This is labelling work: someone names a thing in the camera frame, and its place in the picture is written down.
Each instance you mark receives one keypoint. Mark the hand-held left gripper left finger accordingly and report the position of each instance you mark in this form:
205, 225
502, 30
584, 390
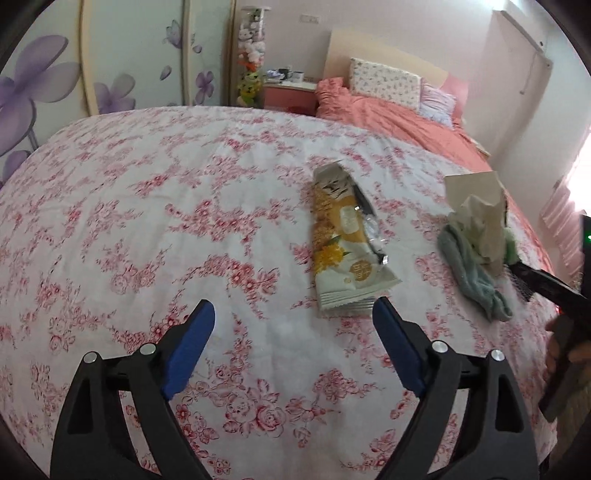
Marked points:
189, 350

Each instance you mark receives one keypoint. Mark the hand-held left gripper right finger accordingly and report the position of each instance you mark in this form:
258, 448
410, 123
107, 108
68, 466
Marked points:
399, 346

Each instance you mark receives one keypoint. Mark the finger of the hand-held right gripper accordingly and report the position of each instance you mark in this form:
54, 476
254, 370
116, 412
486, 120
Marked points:
549, 284

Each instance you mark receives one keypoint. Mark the black mesh pad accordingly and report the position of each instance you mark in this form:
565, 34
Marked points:
518, 286

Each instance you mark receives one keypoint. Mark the light green cloth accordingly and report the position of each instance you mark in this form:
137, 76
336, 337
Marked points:
471, 272

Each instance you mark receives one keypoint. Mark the beige tissue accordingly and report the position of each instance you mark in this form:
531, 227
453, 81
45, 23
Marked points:
480, 217

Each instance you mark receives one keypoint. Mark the clear black plastic wrapper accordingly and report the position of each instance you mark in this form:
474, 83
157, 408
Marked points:
369, 221

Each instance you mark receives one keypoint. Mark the yellow snack wrapper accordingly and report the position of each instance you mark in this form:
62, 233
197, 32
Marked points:
337, 230

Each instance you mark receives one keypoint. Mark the person's right hand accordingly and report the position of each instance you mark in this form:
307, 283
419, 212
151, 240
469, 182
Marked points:
553, 346

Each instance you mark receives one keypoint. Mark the pink curtain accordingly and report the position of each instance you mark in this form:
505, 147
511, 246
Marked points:
563, 217

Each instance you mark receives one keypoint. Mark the floral tablecloth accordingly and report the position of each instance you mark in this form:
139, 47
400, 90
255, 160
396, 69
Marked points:
184, 207

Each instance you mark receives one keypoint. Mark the air conditioner pipe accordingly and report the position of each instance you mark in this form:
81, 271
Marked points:
528, 74

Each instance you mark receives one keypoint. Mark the striped pink pillow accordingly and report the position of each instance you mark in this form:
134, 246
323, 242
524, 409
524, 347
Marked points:
436, 104

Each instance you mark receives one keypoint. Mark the white air conditioner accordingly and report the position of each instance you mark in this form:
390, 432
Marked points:
521, 37

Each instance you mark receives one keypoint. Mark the floral pillow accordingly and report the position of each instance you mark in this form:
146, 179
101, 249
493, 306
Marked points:
385, 83

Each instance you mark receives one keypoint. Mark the yellow plush toy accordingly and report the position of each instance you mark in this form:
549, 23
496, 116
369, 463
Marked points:
249, 90

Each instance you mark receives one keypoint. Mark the pink nightstand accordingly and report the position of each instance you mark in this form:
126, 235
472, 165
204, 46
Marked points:
288, 97

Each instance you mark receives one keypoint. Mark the beige and pink headboard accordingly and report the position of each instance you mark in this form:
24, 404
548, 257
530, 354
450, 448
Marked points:
369, 46

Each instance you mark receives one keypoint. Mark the plush toy display tube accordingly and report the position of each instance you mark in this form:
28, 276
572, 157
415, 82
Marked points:
253, 41

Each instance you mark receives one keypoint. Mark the flower print wardrobe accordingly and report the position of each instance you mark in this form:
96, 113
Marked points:
46, 69

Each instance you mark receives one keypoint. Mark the wall switch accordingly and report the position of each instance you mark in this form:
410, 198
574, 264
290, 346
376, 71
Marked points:
309, 19

